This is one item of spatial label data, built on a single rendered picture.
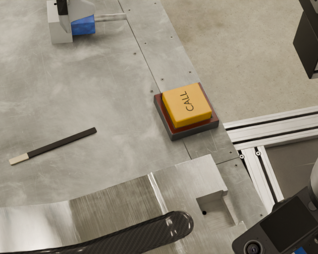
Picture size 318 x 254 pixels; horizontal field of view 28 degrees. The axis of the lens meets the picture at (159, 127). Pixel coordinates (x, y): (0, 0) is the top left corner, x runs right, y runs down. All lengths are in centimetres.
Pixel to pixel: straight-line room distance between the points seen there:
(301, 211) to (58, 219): 31
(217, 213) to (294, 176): 83
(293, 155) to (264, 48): 58
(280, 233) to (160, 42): 49
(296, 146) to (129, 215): 96
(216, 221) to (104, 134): 24
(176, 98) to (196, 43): 119
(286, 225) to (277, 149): 100
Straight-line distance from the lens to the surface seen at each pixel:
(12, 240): 79
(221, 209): 86
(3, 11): 116
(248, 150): 166
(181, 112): 97
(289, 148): 171
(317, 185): 67
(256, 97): 205
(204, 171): 85
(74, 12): 102
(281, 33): 224
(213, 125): 99
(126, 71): 106
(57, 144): 98
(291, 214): 71
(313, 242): 75
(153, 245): 81
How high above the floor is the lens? 163
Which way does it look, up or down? 57 degrees down
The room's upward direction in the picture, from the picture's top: 4 degrees clockwise
